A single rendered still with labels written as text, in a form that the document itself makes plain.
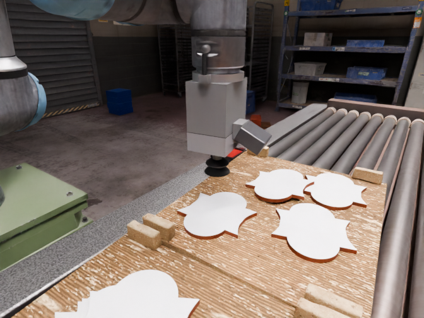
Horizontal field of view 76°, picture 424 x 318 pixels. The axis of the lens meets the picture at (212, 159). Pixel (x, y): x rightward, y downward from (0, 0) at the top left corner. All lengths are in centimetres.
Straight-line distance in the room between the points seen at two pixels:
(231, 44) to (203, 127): 12
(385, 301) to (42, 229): 55
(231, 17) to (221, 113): 12
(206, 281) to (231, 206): 17
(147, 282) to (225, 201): 23
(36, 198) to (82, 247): 17
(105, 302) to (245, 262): 19
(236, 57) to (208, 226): 27
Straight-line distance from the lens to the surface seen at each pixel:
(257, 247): 45
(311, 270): 43
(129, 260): 44
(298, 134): 102
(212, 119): 38
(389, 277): 49
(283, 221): 49
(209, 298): 38
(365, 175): 70
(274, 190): 57
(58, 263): 50
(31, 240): 59
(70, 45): 555
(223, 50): 38
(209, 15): 38
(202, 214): 49
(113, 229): 54
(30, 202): 62
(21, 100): 65
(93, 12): 31
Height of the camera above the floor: 123
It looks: 24 degrees down
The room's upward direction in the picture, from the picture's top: straight up
